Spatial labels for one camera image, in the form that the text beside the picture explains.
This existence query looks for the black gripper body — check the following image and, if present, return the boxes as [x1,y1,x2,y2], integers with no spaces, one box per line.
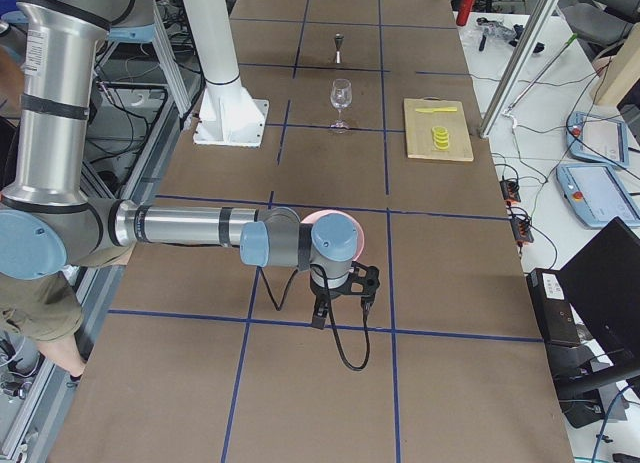
[310,270,350,329]

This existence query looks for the metal jigger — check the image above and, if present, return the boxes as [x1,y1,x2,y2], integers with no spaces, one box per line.
[334,33,344,65]

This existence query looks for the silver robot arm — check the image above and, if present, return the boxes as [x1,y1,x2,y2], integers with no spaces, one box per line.
[1,0,378,328]

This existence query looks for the clear wine glass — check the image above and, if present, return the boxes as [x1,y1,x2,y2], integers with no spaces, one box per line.
[330,78,352,133]

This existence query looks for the pink bowl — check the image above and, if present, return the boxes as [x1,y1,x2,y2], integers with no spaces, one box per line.
[302,209,365,261]

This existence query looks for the wooden cutting board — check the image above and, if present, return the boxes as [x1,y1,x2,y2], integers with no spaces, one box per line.
[403,98,474,162]

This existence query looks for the yellow lemon slices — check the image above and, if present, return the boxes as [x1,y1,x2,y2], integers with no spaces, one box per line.
[431,126,450,151]

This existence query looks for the orange black connector block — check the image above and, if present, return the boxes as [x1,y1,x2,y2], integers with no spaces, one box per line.
[500,178,534,247]

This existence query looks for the yellow plastic knife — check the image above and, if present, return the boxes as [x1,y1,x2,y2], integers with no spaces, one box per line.
[414,106,458,114]

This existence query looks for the black laptop computer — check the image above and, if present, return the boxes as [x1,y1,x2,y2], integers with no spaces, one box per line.
[527,217,639,358]

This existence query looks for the person in khaki shorts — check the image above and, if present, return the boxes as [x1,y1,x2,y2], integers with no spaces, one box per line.
[1,47,87,383]

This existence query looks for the lower teach pendant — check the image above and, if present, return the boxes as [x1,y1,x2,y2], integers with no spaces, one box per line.
[556,163,639,229]

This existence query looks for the teach pendant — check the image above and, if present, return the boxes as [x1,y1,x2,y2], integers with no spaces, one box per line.
[556,163,639,229]
[566,112,629,169]

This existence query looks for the upper teach pendant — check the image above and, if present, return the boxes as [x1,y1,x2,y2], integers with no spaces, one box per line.
[566,112,629,169]

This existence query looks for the red fire extinguisher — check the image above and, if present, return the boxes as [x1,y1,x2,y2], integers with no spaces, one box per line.
[456,0,475,27]

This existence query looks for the long grabber stick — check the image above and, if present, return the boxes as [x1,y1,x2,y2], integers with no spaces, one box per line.
[501,33,578,117]

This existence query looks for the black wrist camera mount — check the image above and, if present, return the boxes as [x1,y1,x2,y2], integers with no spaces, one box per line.
[343,261,380,304]

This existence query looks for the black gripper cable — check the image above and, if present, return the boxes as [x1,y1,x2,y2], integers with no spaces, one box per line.
[258,267,372,372]

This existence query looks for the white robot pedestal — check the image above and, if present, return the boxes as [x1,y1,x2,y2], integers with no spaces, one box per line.
[183,0,269,148]

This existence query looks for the aluminium frame post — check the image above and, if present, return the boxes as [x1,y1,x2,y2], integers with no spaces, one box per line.
[478,0,559,138]

